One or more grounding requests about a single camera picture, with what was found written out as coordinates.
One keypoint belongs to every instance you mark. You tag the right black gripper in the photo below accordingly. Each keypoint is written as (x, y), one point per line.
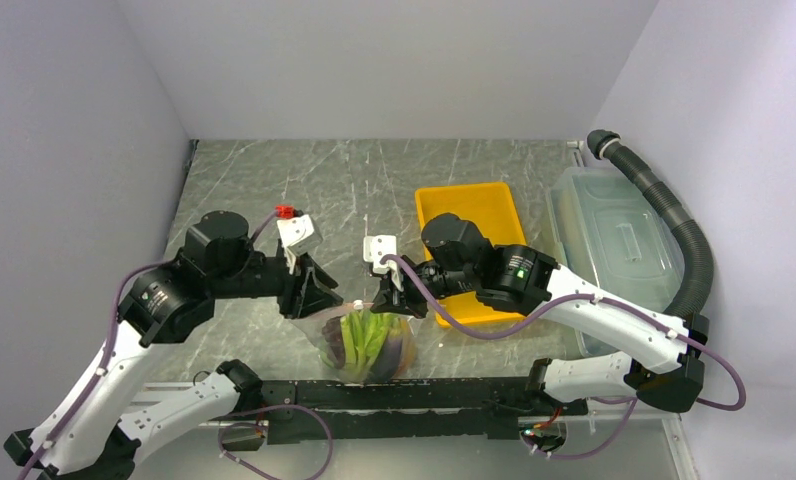
(391, 298)

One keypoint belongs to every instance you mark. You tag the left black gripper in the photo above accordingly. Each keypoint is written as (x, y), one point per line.
(309, 291)

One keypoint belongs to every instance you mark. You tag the celery stalk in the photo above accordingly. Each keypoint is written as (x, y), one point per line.
(363, 334)

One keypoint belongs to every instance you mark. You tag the orange red fruit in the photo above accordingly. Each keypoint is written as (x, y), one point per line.
(409, 350)

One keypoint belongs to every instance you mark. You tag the clear zip top bag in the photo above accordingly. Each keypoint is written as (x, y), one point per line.
(323, 332)

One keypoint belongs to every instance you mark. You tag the purple eggplant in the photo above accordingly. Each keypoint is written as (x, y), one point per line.
(390, 359)

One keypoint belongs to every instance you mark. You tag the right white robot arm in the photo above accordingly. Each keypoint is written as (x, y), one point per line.
(656, 360)

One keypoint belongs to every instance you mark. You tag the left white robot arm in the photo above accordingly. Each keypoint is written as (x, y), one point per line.
(156, 308)

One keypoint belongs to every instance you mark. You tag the clear plastic storage box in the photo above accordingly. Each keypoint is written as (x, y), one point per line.
(599, 225)

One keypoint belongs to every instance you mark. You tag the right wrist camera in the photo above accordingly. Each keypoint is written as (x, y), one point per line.
(376, 248)

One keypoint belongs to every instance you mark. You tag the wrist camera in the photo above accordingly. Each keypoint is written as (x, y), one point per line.
(376, 248)
(299, 234)

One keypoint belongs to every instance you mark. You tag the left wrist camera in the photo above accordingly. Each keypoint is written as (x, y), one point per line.
(299, 234)

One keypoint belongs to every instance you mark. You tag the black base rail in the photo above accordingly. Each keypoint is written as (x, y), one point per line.
(495, 408)

